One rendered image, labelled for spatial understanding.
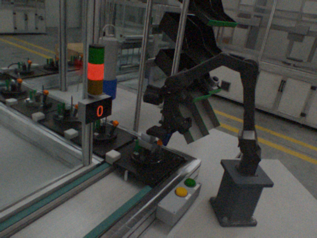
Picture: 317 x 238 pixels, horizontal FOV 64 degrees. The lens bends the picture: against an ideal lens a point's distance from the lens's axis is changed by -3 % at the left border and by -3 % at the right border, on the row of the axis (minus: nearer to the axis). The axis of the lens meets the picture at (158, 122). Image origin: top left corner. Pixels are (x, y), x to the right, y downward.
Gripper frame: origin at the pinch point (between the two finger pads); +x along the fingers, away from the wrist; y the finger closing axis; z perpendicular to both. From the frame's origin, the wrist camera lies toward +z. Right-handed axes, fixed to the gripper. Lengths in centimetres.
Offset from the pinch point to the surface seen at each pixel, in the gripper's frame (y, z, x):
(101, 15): 78, -114, -34
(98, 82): -19.9, -16.6, -21.1
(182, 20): 19.5, -11.2, -41.6
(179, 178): -1.4, 9.1, 13.6
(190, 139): 19.8, 2.1, 7.3
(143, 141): -2.3, -8.4, 4.1
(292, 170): 229, 54, 111
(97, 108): -20.2, -16.4, -12.3
